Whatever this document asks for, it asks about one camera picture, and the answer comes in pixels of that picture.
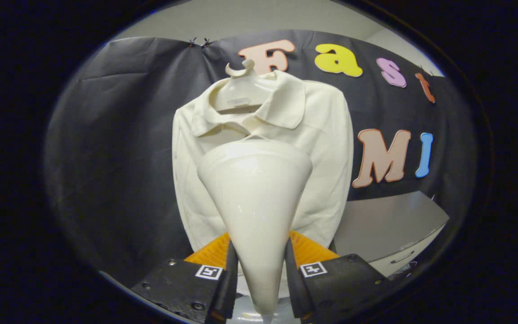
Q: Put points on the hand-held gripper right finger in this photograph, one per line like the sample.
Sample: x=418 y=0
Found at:
x=292 y=288

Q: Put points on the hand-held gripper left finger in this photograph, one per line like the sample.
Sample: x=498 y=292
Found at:
x=230 y=288

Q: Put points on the cream button shirt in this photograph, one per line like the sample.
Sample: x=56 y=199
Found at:
x=326 y=157

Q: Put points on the white cabinet with grey top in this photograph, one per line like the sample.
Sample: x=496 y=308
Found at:
x=389 y=225

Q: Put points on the black backdrop cloth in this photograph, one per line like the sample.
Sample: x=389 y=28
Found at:
x=106 y=157

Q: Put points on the white plastic hanger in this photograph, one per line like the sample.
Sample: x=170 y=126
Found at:
x=241 y=92

